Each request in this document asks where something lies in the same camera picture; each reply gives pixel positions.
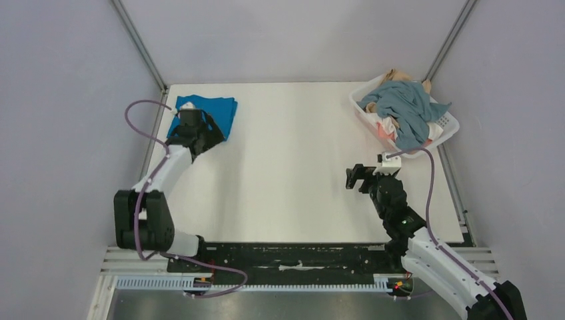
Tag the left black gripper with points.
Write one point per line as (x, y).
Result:
(214, 136)

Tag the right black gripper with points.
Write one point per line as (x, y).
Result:
(364, 177)

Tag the blue t-shirt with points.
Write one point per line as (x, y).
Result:
(221, 109)

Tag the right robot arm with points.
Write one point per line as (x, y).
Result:
(470, 292)

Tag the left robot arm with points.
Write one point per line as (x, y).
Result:
(143, 218)

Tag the pink t-shirt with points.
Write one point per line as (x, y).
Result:
(390, 133)

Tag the grey-blue t-shirt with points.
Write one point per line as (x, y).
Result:
(410, 105)

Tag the white t-shirt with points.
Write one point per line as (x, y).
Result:
(387, 122)

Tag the white laundry basket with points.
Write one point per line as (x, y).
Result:
(448, 122)

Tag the beige t-shirt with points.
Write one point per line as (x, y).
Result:
(397, 75)

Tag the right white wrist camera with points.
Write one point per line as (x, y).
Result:
(388, 164)

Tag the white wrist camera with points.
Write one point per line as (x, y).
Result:
(176, 112)
(388, 164)

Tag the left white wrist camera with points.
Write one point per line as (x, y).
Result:
(176, 112)

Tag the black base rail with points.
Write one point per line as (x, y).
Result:
(292, 263)

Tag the white cable duct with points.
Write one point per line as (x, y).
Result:
(190, 284)

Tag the aluminium frame left post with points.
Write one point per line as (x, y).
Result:
(135, 37)

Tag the aluminium frame post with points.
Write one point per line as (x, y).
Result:
(452, 36)
(135, 37)

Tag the aluminium frame right post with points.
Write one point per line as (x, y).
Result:
(452, 36)

